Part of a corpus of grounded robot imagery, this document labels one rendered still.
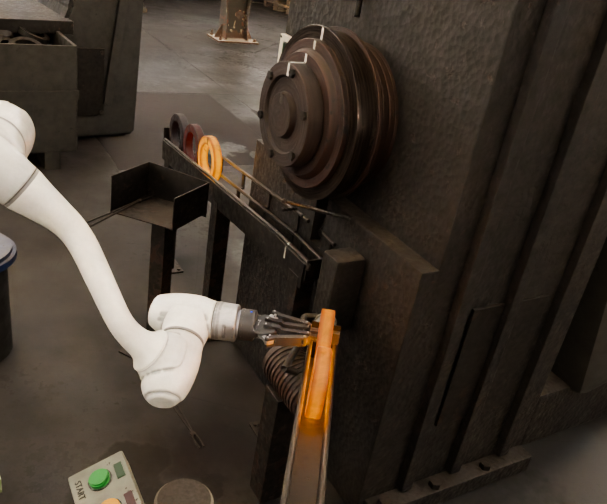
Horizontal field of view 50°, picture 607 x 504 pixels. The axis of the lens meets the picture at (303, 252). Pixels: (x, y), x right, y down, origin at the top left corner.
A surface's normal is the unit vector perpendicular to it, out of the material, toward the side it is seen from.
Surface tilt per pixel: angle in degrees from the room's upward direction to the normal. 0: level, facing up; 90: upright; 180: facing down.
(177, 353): 38
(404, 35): 90
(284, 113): 90
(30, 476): 0
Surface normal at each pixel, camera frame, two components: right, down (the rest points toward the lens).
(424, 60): -0.87, 0.11
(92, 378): 0.15, -0.87
